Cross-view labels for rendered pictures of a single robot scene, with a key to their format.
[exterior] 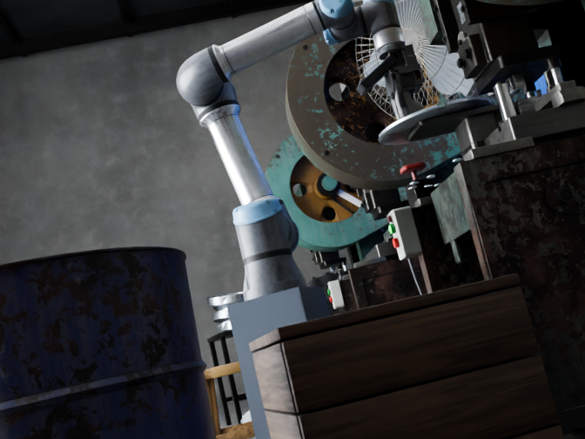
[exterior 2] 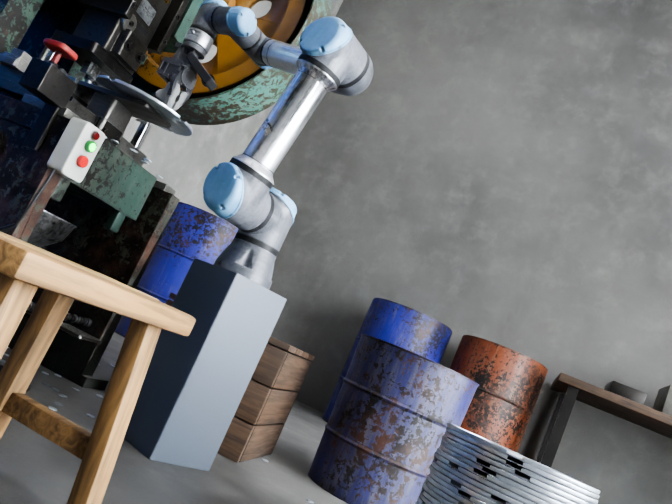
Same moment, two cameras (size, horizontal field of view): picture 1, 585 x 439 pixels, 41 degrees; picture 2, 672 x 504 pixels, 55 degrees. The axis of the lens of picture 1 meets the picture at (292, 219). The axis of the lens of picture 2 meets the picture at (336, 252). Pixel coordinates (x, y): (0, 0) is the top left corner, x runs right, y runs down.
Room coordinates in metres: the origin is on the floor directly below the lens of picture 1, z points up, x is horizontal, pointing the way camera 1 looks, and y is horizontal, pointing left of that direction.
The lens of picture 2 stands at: (3.18, 0.95, 0.35)
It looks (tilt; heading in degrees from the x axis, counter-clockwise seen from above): 9 degrees up; 206
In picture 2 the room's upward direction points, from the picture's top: 24 degrees clockwise
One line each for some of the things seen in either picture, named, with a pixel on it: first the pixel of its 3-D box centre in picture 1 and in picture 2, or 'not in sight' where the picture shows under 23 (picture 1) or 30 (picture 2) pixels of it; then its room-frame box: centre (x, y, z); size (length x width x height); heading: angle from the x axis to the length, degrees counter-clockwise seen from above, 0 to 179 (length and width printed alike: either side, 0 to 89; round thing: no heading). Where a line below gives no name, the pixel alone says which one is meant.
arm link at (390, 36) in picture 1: (389, 43); (197, 41); (1.89, -0.34, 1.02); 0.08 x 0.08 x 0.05
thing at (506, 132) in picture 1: (536, 145); (62, 118); (1.92, -0.64, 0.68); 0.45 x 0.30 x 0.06; 7
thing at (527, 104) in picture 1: (526, 114); (77, 94); (1.92, -0.64, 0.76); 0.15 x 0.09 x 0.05; 7
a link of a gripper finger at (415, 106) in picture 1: (410, 108); (170, 101); (1.88, -0.35, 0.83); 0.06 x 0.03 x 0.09; 97
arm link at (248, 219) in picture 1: (261, 227); (267, 217); (1.83, 0.08, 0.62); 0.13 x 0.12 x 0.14; 171
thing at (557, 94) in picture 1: (554, 91); not in sight; (1.76, -0.66, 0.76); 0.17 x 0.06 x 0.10; 7
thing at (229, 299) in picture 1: (248, 353); not in sight; (4.84, 0.45, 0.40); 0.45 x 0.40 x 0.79; 19
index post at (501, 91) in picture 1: (504, 102); (141, 134); (1.74, -0.54, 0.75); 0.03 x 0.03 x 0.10; 7
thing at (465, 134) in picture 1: (467, 143); (115, 122); (1.90, -0.47, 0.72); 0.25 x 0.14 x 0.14; 97
